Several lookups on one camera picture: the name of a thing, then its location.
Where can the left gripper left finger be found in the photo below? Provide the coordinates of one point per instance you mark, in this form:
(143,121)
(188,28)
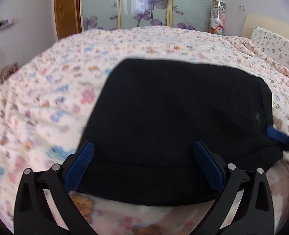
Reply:
(32,214)

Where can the small white wall shelf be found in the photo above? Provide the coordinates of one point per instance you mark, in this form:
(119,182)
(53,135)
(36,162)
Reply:
(6,23)

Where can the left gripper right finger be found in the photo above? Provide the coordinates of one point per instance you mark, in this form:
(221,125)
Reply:
(255,213)

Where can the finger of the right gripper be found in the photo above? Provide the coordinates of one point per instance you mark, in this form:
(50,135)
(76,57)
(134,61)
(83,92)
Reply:
(281,139)

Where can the white wall socket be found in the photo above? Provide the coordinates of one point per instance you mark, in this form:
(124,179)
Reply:
(242,8)

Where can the clear tube of plush toys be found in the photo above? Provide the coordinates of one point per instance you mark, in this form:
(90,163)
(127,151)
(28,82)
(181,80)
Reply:
(217,17)

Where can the frosted glass sliding wardrobe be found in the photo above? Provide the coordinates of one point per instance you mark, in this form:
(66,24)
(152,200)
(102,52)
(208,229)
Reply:
(127,14)

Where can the floral teddy print blanket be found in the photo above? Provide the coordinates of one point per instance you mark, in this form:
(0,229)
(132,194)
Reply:
(45,105)

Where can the black pants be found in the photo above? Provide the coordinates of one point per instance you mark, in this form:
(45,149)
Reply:
(148,117)

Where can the wooden door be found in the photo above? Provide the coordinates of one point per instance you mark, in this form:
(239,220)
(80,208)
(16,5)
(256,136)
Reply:
(67,15)

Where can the teddy print pillow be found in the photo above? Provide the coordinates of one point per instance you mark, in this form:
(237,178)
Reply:
(273,45)

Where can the beige headboard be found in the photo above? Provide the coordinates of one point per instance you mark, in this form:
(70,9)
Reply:
(273,25)

